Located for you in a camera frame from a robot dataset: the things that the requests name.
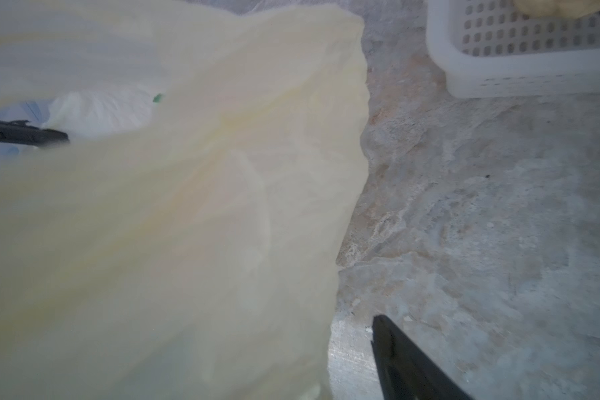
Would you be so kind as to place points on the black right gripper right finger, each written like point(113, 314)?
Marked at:
point(404, 370)

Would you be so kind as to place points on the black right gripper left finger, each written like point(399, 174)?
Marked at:
point(20, 133)

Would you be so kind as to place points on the yellow plastic bag orange print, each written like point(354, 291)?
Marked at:
point(194, 257)

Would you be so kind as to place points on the pale yellow pear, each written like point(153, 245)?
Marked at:
point(570, 9)

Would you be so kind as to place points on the white perforated plastic basket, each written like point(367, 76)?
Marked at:
point(488, 49)

